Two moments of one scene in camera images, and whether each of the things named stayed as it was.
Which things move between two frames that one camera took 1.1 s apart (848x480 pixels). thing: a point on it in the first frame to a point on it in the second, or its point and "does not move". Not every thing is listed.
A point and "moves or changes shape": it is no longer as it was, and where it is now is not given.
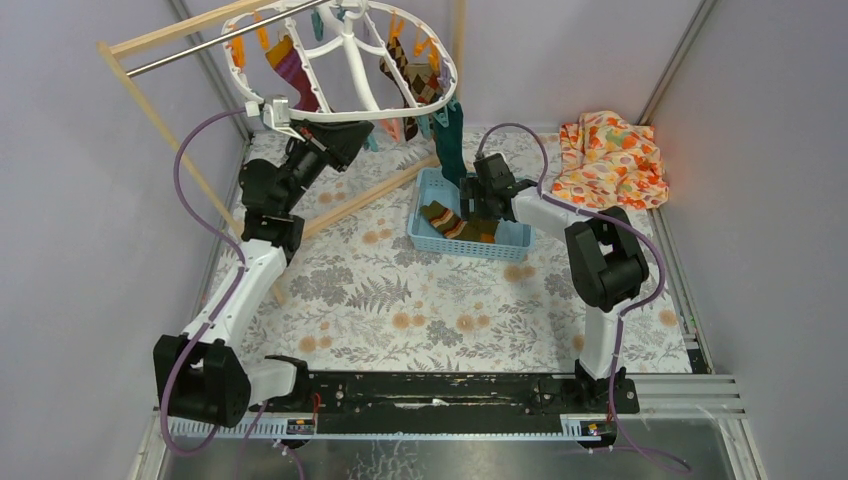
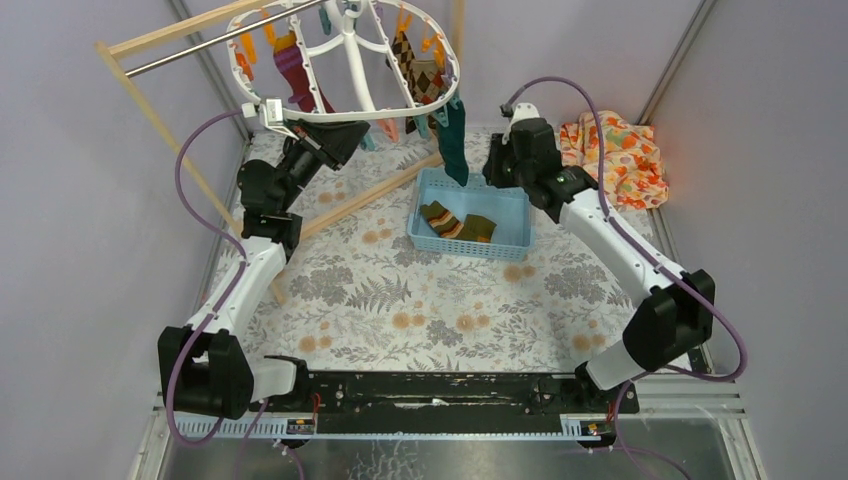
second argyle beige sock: [423, 82] does not move
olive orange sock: [457, 228] does not move
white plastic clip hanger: [364, 89] moves or changes shape
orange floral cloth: [607, 160] does not move
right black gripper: [470, 188] to [491, 168]
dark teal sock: [450, 145] does not move
